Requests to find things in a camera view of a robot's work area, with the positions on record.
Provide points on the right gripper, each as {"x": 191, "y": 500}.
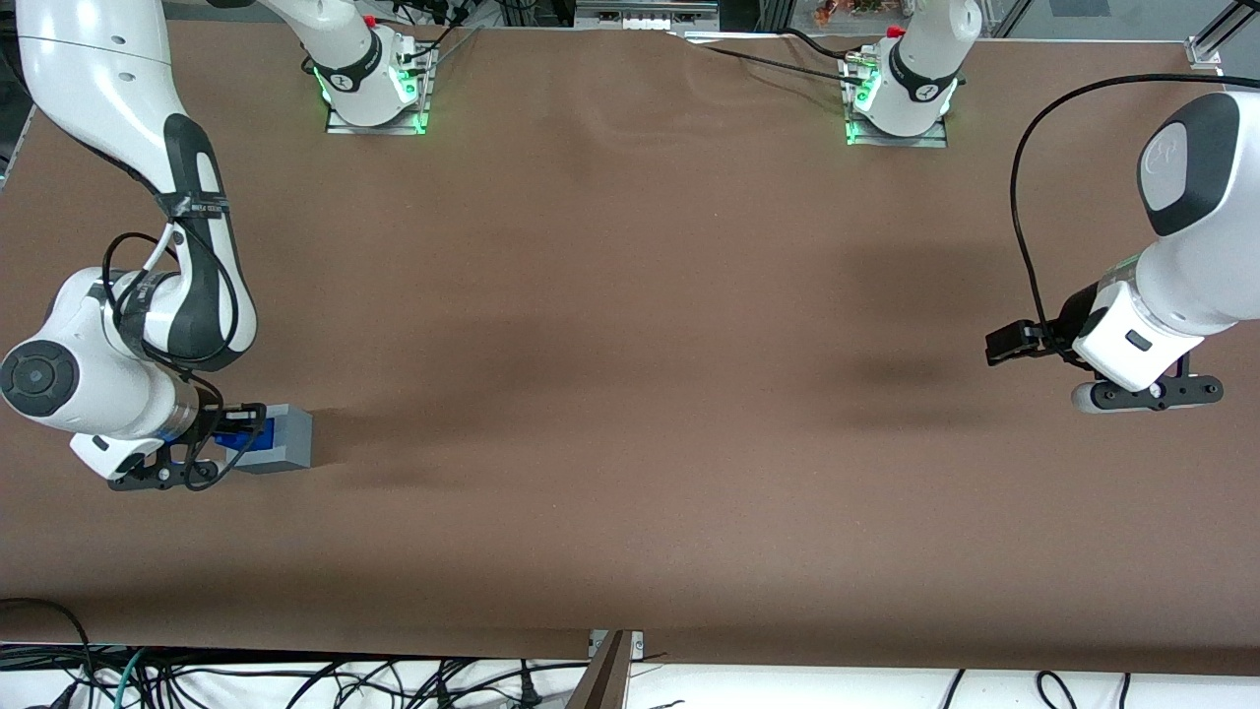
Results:
{"x": 211, "y": 424}

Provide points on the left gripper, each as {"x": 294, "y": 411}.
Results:
{"x": 1079, "y": 309}

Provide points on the blue plastic part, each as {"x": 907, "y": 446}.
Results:
{"x": 255, "y": 438}

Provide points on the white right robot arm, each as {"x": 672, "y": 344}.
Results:
{"x": 89, "y": 79}

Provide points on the gray cube base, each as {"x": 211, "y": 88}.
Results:
{"x": 290, "y": 438}

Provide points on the brown table cover sheet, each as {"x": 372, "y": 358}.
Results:
{"x": 630, "y": 394}

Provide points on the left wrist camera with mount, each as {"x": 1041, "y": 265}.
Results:
{"x": 1162, "y": 392}

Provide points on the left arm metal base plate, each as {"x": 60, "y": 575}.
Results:
{"x": 906, "y": 142}

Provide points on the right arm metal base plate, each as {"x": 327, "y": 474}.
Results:
{"x": 379, "y": 128}

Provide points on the metal corner bracket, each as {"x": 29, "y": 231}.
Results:
{"x": 1203, "y": 51}

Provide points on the aluminium frame bar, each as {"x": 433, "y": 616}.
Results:
{"x": 1235, "y": 20}

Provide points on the aluminium profile post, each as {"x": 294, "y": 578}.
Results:
{"x": 605, "y": 679}

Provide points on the small metal table bracket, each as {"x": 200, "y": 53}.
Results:
{"x": 638, "y": 642}

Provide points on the white device on frame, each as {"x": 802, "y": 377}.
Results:
{"x": 645, "y": 18}

